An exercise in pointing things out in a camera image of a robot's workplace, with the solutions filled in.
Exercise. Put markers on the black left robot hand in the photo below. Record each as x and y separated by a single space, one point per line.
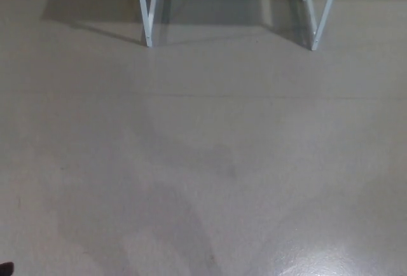
5 269

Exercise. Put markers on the white desk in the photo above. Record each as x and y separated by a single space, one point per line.
147 18

